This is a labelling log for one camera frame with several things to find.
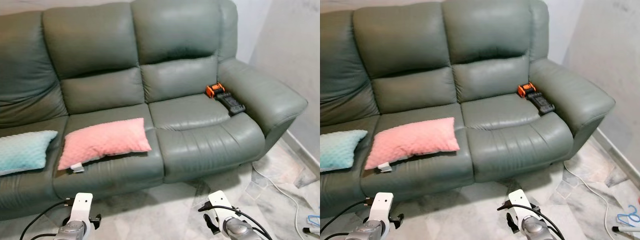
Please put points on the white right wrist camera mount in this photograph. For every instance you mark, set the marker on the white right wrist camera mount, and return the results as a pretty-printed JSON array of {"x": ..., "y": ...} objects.
[
  {"x": 518, "y": 204},
  {"x": 218, "y": 205}
]

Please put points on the blue clothes hanger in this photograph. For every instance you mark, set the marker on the blue clothes hanger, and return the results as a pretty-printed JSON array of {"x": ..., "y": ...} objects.
[
  {"x": 629, "y": 216},
  {"x": 313, "y": 219}
]

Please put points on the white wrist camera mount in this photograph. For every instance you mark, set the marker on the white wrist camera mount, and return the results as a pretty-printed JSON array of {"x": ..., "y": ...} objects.
[
  {"x": 81, "y": 207},
  {"x": 518, "y": 204},
  {"x": 382, "y": 207},
  {"x": 218, "y": 205}
]

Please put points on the orange and black device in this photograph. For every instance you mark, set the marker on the orange and black device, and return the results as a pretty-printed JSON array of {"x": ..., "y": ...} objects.
[
  {"x": 540, "y": 99},
  {"x": 230, "y": 100}
]

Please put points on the pink dotted pillow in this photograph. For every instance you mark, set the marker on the pink dotted pillow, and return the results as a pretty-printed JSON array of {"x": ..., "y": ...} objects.
[
  {"x": 107, "y": 140},
  {"x": 415, "y": 140}
]

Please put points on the white rod with black tip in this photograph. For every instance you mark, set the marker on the white rod with black tip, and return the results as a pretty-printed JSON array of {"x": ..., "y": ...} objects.
[
  {"x": 627, "y": 228},
  {"x": 312, "y": 231}
]

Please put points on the green leather sofa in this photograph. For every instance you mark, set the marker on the green leather sofa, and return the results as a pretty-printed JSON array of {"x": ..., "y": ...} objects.
[
  {"x": 175, "y": 40},
  {"x": 485, "y": 40}
]

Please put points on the teal dotted pillow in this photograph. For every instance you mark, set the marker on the teal dotted pillow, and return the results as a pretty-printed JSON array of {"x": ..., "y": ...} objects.
[
  {"x": 22, "y": 150},
  {"x": 340, "y": 149}
]

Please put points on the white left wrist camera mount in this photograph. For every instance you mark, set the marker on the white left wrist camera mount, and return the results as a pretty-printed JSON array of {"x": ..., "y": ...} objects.
[
  {"x": 382, "y": 207},
  {"x": 81, "y": 207}
]

